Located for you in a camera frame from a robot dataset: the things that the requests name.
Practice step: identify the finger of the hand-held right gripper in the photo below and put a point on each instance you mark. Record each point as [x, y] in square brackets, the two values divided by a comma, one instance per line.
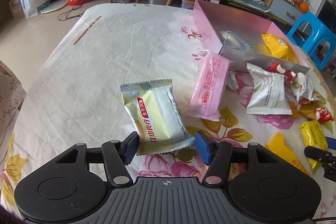
[331, 142]
[316, 153]

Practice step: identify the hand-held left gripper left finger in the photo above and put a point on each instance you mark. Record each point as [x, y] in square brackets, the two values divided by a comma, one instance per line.
[130, 147]

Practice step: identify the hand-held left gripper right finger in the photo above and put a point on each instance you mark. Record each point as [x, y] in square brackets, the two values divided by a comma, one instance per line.
[202, 146]

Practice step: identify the narrow yellow snack packet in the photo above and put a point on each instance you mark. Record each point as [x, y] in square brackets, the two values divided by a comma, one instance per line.
[312, 134]

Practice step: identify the large yellow snack packet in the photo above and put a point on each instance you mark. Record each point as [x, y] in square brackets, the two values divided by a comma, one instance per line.
[282, 151]
[277, 47]

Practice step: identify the beige snack packet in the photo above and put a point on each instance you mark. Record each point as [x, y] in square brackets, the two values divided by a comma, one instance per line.
[155, 119]

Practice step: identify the pink cardboard box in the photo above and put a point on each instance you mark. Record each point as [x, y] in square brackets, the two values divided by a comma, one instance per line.
[236, 22]

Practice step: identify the small red candy packet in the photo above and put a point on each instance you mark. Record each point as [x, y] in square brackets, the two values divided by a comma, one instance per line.
[324, 114]

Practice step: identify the gold brown snack packet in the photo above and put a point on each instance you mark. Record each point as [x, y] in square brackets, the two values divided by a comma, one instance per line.
[307, 109]

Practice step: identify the silver red snack packet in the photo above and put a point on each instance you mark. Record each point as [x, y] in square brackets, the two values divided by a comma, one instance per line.
[302, 88]

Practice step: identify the pink snack packet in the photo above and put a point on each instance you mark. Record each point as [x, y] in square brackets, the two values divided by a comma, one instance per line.
[210, 85]

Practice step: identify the white green snack packet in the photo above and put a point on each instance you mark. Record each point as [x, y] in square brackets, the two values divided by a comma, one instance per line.
[267, 90]

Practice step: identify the red white candy packet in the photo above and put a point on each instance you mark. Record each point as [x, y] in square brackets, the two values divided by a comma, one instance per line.
[279, 70]

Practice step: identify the clear wrapped pastry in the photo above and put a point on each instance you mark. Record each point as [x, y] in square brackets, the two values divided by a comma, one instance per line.
[232, 39]

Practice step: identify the blue plastic stool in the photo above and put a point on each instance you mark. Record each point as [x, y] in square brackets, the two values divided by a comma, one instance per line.
[307, 27]

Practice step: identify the black television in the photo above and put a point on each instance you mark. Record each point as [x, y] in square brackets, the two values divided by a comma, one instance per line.
[326, 12]

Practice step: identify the floral cloth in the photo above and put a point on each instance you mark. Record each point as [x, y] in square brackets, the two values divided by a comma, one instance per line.
[10, 98]

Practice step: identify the orange fruit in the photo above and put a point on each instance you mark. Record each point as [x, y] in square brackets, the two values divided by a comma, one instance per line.
[304, 6]

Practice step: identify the stack of papers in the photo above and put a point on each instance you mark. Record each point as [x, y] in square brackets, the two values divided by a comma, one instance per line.
[252, 1]

